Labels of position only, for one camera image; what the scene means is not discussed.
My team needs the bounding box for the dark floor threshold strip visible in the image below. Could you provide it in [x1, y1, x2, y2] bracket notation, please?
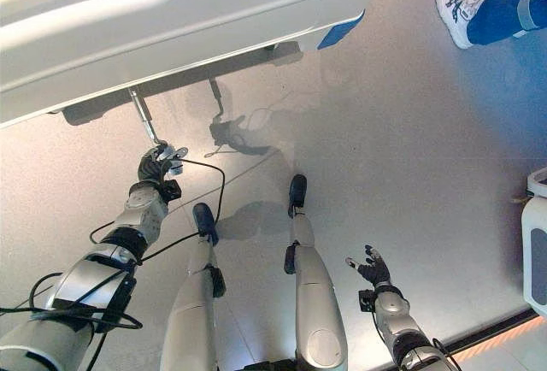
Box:
[431, 307, 540, 356]

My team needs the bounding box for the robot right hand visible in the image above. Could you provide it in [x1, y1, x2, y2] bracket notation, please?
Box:
[344, 244, 392, 289]

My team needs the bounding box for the silver robot right leg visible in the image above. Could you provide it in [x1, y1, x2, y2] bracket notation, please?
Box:
[283, 212, 350, 371]

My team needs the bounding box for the folded metal bed crank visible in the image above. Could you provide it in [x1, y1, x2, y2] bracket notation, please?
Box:
[208, 79, 226, 121]

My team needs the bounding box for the silver robot left leg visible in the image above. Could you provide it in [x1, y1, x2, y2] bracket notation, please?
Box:
[160, 233, 226, 371]

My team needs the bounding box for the silver robot leg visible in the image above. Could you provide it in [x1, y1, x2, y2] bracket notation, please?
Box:
[283, 212, 350, 371]
[160, 233, 226, 371]

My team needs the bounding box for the blue bed corner bumper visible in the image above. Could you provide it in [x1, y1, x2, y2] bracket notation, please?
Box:
[316, 9, 365, 50]

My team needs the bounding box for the person's white shoe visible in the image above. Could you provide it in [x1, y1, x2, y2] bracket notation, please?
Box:
[434, 0, 487, 50]

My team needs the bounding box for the person's leg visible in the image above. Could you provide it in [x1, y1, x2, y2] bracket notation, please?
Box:
[466, 0, 547, 45]

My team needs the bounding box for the white cabinet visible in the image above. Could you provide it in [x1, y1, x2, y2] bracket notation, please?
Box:
[520, 168, 547, 315]

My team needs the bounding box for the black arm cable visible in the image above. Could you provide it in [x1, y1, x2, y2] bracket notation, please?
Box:
[0, 157, 226, 333]

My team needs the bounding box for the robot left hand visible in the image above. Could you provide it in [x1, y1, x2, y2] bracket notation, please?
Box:
[137, 143, 190, 186]

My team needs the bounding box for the metal bed crank handle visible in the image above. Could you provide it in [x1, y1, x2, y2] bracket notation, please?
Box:
[129, 89, 168, 150]

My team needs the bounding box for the dark robot right foot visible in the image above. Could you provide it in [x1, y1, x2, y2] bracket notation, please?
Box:
[287, 174, 308, 218]

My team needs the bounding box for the white hospital bed footboard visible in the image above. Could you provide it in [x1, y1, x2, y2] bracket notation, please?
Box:
[0, 0, 395, 129]

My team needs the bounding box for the dark robot foot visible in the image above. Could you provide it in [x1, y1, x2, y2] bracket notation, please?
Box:
[287, 174, 308, 218]
[191, 202, 220, 247]

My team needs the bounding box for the dark robot left foot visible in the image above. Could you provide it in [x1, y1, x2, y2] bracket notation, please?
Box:
[191, 202, 220, 247]

